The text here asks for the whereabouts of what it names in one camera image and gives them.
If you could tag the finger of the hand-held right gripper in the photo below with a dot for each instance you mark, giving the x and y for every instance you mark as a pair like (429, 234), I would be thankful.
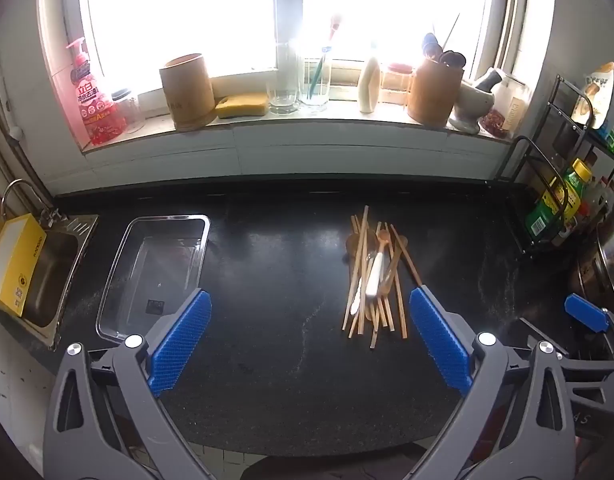
(584, 312)

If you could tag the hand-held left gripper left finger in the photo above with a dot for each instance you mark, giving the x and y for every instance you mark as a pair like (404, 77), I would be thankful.
(182, 340)

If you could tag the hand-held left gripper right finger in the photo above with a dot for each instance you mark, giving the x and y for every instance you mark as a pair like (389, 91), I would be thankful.
(439, 340)

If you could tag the pile of wooden chopsticks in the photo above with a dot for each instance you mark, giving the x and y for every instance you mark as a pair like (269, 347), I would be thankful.
(389, 310)

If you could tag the clear plastic container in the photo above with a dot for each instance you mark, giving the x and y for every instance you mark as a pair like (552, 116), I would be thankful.
(152, 260)

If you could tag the serrated metal knife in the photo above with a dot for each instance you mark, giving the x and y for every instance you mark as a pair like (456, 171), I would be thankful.
(354, 302)

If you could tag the gold metal spoon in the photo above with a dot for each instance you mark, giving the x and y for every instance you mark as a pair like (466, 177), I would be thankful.
(384, 236)

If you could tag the amber silicone spoon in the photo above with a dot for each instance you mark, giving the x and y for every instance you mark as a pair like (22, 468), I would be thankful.
(354, 246)

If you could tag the stainless steel pot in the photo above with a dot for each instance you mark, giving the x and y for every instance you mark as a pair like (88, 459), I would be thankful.
(607, 255)

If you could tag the green label sauce bottle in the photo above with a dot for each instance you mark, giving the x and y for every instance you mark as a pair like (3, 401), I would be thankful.
(544, 210)

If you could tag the yellow cap green bottle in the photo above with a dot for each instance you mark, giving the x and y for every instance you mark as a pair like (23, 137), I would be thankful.
(577, 190)

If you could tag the stainless steel sink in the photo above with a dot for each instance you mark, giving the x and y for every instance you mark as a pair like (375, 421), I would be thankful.
(47, 280)

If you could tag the yellow cardboard box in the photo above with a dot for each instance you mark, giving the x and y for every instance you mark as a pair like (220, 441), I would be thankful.
(12, 265)

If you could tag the glass jar of chili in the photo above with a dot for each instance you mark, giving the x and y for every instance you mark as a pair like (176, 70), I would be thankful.
(512, 110)

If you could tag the white seasoning packet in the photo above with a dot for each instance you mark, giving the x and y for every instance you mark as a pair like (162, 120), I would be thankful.
(597, 95)

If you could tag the chrome faucet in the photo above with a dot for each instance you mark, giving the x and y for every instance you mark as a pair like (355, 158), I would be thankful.
(17, 185)

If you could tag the stone mortar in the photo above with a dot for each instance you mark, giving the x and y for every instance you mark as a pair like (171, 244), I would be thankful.
(469, 112)

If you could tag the small glass jar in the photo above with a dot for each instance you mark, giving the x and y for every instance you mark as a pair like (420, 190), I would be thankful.
(129, 110)

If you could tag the yellow sponge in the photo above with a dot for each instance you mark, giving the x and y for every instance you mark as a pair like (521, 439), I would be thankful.
(242, 105)

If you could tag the empty bamboo holder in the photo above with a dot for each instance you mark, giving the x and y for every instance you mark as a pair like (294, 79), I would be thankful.
(187, 95)

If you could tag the bamboo utensil holder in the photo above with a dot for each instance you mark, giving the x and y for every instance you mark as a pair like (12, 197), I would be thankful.
(434, 95)

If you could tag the stone pestle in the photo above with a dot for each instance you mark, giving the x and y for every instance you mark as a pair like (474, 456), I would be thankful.
(489, 80)

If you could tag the pink dish soap bottle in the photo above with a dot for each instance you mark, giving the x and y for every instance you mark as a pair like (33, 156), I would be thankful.
(92, 105)

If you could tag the red lid jar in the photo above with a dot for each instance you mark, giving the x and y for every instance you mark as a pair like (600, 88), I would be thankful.
(397, 85)

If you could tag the white bottle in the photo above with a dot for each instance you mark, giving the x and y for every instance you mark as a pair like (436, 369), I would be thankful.
(369, 87)

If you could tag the tall clear glass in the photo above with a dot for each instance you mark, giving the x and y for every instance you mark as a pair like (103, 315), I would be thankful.
(283, 95)

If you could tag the clear glass with brush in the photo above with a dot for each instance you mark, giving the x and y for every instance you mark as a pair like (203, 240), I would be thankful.
(317, 102)

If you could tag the dark wooden ladle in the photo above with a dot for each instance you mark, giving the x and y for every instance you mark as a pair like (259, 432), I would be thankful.
(454, 58)

